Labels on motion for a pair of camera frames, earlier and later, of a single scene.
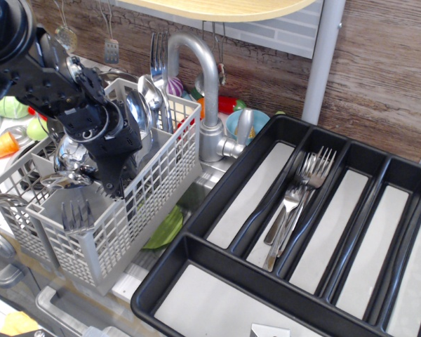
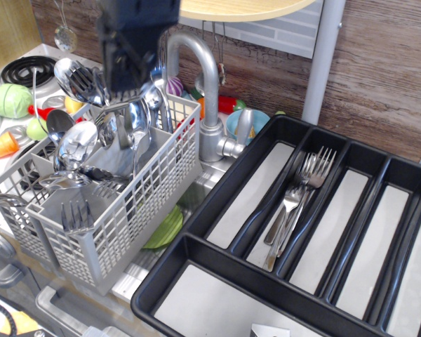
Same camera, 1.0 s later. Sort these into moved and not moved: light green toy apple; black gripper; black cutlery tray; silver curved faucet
Moved: black gripper
Not moved: silver curved faucet; light green toy apple; black cutlery tray
